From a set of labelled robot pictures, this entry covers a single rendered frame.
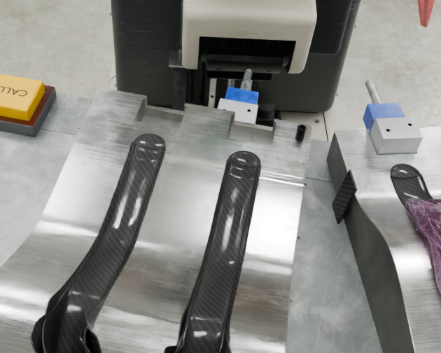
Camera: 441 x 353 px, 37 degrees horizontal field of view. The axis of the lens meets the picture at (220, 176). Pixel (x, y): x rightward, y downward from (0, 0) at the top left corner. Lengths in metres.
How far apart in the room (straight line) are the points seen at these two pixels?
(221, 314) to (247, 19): 0.63
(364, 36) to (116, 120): 1.80
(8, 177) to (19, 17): 1.67
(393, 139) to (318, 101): 0.84
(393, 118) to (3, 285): 0.49
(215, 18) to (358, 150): 0.39
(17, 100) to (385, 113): 0.47
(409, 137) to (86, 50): 1.63
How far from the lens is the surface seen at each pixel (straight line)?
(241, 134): 0.80
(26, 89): 0.90
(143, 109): 0.81
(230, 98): 0.87
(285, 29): 1.12
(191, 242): 0.67
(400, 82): 2.32
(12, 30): 2.43
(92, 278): 0.62
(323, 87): 1.61
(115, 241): 0.67
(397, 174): 0.81
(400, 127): 0.82
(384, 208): 0.76
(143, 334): 0.56
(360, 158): 0.81
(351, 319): 0.74
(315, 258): 0.77
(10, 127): 0.89
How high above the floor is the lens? 1.43
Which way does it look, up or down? 49 degrees down
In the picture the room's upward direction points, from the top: 6 degrees clockwise
